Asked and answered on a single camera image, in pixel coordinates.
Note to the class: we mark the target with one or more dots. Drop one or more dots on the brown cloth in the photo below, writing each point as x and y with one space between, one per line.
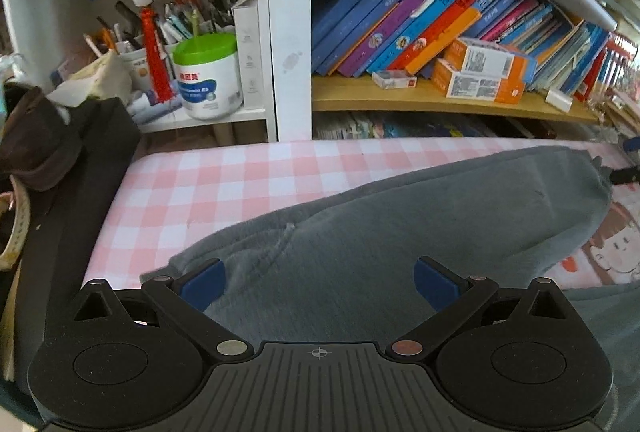
35 146

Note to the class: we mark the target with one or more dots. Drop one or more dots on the pink checked cartoon desk mat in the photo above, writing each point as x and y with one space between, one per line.
200 182

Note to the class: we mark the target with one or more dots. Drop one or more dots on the white jar green lid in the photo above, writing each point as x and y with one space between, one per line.
210 81

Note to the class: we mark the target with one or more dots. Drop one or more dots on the white pen cup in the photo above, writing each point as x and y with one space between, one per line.
131 66

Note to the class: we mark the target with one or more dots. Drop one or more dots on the grey sweatpants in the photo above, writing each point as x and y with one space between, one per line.
375 222

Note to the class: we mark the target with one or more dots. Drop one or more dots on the small white red box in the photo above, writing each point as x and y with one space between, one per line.
395 79

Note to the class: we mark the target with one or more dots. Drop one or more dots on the bunch of pens and pencils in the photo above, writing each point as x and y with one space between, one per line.
194 24

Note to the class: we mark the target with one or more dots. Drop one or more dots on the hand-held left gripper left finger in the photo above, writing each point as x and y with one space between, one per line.
207 279

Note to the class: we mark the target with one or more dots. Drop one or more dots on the black box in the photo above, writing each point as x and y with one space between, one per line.
85 151

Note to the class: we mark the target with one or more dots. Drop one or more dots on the white wooden shelf unit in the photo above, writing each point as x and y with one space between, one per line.
290 11

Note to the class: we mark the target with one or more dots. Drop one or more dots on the pile of magazines and papers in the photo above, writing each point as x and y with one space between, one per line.
627 116

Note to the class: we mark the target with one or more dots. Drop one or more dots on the row of colourful books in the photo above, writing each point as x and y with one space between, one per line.
380 21

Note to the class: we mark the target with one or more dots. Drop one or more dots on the row of thin magazines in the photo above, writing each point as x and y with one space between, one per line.
400 126

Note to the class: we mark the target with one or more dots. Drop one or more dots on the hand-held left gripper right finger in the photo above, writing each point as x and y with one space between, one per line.
432 282

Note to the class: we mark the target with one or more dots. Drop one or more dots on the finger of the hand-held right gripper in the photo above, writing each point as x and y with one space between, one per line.
625 175

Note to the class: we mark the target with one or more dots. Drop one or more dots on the tall white carton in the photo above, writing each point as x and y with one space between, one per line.
247 56

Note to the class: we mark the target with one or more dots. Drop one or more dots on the red tassel ornament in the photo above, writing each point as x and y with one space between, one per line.
155 56

